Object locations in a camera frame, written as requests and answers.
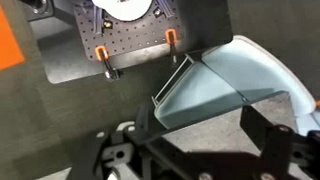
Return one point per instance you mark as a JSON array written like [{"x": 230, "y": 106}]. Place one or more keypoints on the large light blue chair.
[{"x": 233, "y": 73}]

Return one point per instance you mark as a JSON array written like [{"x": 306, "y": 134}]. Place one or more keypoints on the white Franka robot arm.
[{"x": 121, "y": 8}]

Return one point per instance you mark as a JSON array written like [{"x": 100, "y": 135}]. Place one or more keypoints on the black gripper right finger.
[{"x": 266, "y": 140}]

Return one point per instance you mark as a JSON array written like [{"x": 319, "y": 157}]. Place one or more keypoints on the orange black clamp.
[
  {"x": 171, "y": 36},
  {"x": 101, "y": 53}
]

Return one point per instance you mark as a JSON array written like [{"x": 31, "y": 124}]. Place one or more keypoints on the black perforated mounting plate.
[{"x": 133, "y": 38}]

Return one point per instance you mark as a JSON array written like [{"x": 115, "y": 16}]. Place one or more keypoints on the black cart top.
[{"x": 206, "y": 20}]

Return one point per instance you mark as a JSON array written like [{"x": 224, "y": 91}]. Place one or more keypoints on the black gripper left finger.
[{"x": 145, "y": 121}]

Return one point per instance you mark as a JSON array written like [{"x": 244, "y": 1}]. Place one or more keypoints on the black stand base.
[{"x": 36, "y": 8}]

